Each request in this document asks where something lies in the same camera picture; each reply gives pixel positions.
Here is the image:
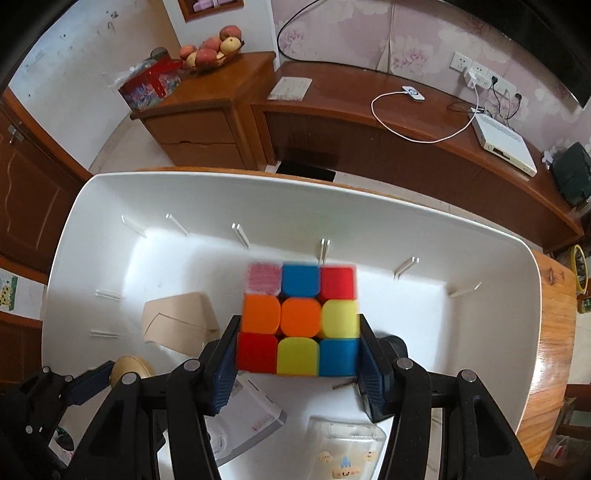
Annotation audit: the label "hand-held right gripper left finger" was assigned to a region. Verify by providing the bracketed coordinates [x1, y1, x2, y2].
[71, 315, 243, 480]

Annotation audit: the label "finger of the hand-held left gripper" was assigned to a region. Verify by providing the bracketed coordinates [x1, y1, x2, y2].
[66, 360, 117, 407]

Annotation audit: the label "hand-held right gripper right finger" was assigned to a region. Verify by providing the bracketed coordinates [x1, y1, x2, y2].
[355, 314, 539, 480]

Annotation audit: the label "round gold compact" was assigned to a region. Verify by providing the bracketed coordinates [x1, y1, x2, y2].
[111, 354, 154, 384]

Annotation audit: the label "small white camera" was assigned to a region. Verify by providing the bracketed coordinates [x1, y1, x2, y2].
[205, 374, 287, 467]

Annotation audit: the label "clear sticker case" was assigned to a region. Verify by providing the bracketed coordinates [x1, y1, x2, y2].
[307, 415, 386, 480]

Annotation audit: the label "white plastic storage bin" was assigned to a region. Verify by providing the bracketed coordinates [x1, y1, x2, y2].
[39, 171, 542, 480]

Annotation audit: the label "small beige card box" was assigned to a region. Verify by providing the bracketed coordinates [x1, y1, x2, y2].
[141, 292, 221, 356]

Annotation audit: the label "colourful puzzle cube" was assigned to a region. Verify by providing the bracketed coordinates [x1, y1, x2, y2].
[235, 262, 362, 378]

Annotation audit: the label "wooden door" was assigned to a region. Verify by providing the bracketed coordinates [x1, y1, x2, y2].
[0, 88, 93, 276]

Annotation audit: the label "long wooden TV cabinet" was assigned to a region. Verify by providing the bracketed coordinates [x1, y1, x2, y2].
[252, 60, 585, 254]

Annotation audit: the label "trash bin with yellow rim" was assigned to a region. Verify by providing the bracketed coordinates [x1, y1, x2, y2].
[570, 244, 591, 296]

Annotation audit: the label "wooden side cabinet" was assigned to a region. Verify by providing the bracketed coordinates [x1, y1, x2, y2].
[129, 51, 278, 171]

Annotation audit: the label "white set-top box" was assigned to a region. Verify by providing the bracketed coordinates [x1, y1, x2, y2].
[471, 112, 539, 177]

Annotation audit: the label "red printed box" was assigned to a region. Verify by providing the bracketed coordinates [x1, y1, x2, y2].
[117, 59, 184, 112]

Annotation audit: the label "grey paper pad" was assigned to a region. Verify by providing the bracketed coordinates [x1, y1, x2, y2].
[268, 76, 313, 102]

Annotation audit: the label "clear plastic bag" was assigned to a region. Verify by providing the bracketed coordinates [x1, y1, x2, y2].
[110, 64, 154, 89]

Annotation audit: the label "dark fruit bowl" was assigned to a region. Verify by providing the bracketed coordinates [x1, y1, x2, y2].
[182, 46, 242, 73]

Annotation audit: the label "pile of peaches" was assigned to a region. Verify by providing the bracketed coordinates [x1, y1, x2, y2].
[179, 25, 243, 68]

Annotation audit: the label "black curved television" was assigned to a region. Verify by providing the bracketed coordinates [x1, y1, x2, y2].
[443, 0, 591, 109]

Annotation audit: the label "colourful wall chart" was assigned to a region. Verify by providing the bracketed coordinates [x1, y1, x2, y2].
[0, 272, 19, 313]

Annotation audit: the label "white charging cable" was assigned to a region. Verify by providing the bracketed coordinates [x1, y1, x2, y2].
[370, 78, 478, 144]

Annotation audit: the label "black set-top box cables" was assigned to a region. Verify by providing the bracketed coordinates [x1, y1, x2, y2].
[445, 85, 525, 121]

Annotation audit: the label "white wall outlet strip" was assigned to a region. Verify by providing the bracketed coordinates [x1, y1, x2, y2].
[450, 51, 529, 104]

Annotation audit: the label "black television cable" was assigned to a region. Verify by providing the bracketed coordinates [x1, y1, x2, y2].
[276, 0, 384, 71]

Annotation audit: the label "wooden wall niche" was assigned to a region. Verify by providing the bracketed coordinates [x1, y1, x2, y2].
[178, 0, 245, 23]

